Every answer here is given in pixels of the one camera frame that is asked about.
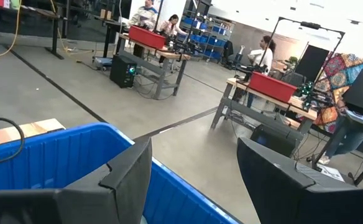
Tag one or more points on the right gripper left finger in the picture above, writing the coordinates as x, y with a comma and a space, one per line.
122, 196

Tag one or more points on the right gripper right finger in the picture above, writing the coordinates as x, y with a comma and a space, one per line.
278, 193

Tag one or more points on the blue plastic bin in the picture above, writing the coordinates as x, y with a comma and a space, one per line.
60, 155

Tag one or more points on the red plastic bin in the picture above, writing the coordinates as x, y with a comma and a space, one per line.
147, 37
271, 87

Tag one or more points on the black computer tower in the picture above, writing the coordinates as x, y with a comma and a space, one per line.
121, 71
271, 138

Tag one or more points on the white paper sheet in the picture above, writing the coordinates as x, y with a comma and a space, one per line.
333, 174

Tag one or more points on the person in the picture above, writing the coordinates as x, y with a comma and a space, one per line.
170, 26
265, 57
349, 140
144, 15

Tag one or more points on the wooden work table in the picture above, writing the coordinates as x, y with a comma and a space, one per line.
169, 56
236, 83

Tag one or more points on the green potted plant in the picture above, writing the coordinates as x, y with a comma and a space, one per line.
291, 62

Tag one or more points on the black backdrop panel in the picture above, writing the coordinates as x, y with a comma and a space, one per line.
312, 62

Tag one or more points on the colourful patchwork quilt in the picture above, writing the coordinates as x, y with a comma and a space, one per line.
340, 71

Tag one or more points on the black desk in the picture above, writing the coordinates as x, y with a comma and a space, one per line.
55, 37
106, 40

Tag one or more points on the shelving with blue bins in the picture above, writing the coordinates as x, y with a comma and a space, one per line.
212, 40

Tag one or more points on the black overhead camera frame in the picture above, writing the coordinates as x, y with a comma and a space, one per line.
310, 25

